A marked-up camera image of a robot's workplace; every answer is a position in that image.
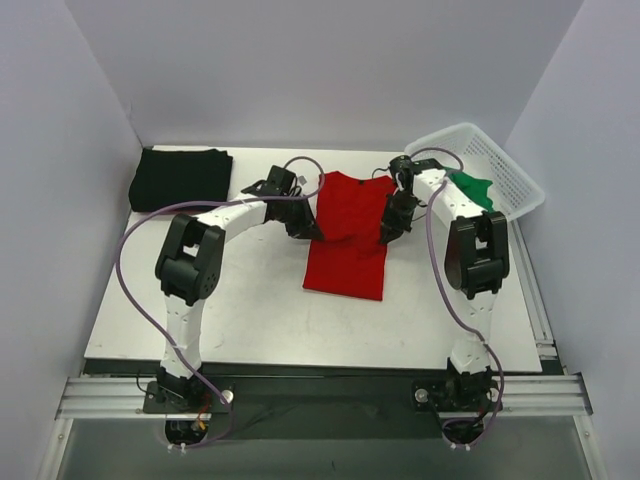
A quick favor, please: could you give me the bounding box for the red t shirt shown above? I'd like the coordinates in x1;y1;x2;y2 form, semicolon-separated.
303;171;395;301

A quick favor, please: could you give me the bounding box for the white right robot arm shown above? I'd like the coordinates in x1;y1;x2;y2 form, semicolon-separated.
379;155;510;408

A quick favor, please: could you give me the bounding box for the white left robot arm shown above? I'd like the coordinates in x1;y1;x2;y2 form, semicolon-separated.
155;166;324;412

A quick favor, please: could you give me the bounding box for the green t shirt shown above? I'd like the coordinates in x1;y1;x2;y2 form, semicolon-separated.
448;172;494;212

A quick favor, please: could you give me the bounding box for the white plastic basket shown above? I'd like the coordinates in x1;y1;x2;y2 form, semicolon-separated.
404;122;545;221

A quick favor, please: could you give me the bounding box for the folded black t shirt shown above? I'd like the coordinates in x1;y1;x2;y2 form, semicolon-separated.
128;148;233;213

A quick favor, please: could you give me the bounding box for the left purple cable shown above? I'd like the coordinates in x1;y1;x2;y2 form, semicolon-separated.
115;156;323;446

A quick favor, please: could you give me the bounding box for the purple cable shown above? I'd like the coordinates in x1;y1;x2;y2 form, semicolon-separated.
115;156;323;446
409;147;504;446

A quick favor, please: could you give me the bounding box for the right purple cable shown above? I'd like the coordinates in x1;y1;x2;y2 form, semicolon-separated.
409;147;504;446

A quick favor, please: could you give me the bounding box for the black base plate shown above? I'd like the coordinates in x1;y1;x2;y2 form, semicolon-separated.
136;365;506;448

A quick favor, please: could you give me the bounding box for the aluminium frame rail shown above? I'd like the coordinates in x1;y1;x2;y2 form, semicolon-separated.
56;373;593;420

